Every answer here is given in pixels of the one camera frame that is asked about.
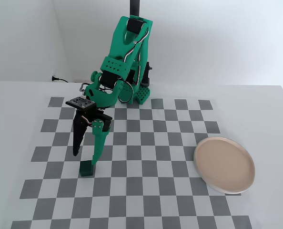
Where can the beige round plate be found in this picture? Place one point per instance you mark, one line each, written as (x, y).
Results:
(223, 164)

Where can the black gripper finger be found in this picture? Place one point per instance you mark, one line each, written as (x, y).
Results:
(79, 133)

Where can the dark green dice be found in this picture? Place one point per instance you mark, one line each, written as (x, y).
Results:
(85, 169)

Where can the black table clamp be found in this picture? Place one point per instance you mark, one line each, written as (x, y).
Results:
(146, 76)

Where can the grey white checkerboard mat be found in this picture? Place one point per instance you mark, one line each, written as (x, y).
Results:
(141, 167)

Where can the black wall plug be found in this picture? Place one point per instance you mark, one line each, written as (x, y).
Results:
(53, 78)

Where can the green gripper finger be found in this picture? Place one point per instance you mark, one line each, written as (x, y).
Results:
(99, 140)

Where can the black vertical pole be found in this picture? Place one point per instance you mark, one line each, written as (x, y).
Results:
(134, 7)

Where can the black wrist camera board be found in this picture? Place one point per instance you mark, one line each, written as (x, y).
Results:
(80, 102)

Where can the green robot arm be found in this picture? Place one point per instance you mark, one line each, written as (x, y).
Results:
(117, 40)

